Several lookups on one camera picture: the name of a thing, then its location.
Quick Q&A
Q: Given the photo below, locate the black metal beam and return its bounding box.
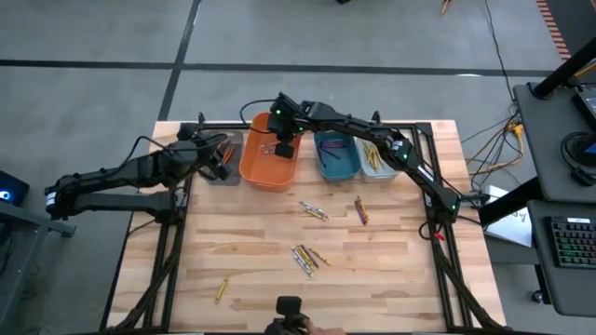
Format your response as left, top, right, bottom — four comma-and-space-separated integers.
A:
478, 176, 533, 227

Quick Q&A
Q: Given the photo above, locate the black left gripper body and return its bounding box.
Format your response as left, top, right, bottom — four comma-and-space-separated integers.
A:
189, 137, 218, 181

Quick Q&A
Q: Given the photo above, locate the small black camera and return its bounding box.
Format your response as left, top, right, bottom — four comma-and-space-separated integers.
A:
264, 295, 311, 335

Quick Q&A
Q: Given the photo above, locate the black aluminium table frame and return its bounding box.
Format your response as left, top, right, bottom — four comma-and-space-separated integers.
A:
105, 119, 511, 335

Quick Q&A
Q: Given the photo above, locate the grey desk top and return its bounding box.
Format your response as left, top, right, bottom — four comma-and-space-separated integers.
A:
525, 199, 596, 318
511, 81, 596, 205

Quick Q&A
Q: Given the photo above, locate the black box with blue light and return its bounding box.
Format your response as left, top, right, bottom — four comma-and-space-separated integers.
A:
0, 169, 31, 208

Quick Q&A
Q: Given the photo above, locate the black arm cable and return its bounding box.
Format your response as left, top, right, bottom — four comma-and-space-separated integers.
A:
238, 98, 280, 136
118, 133, 229, 182

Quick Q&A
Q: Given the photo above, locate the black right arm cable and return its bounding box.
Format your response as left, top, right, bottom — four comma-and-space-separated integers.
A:
238, 98, 280, 136

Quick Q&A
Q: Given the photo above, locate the teal plastic bin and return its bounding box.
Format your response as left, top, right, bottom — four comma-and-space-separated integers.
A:
314, 129, 362, 183

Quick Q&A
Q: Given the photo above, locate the orange plastic bin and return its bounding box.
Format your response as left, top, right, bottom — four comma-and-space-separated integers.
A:
237, 111, 305, 194

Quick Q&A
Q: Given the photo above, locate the yellow cable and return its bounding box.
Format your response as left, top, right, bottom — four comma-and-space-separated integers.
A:
467, 119, 526, 177

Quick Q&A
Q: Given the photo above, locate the black backlit keyboard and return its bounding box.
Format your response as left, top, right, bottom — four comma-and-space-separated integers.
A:
549, 215, 596, 270

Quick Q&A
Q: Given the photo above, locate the black cable with red plug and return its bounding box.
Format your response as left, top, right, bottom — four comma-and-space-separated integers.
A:
419, 218, 446, 244

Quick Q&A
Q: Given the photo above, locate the grey metal table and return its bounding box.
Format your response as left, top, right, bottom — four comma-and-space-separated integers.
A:
0, 200, 78, 335

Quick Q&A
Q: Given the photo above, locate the black electronic device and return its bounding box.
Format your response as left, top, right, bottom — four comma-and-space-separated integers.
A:
570, 85, 596, 132

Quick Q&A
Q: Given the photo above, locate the brown plastic bin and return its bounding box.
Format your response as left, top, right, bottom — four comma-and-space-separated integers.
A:
200, 128, 244, 186

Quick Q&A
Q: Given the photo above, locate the long black floor cable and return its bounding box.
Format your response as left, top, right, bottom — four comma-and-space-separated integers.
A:
483, 0, 519, 106

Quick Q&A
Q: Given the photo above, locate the orange striped floor tape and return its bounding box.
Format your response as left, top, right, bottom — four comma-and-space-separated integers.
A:
535, 0, 572, 62

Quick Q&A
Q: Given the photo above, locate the white paper sheet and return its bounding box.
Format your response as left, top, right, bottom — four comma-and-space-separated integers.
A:
483, 185, 534, 248

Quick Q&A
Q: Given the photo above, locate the black metal post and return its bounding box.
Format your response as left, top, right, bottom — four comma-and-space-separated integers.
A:
531, 35, 596, 101

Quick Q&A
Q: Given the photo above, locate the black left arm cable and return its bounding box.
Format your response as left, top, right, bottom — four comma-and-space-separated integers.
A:
118, 133, 229, 182

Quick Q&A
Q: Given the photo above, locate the light grey plastic bin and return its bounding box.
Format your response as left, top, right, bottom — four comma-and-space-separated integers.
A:
356, 137, 401, 183

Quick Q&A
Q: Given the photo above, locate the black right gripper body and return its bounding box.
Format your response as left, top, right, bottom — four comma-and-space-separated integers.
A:
268, 95, 306, 143

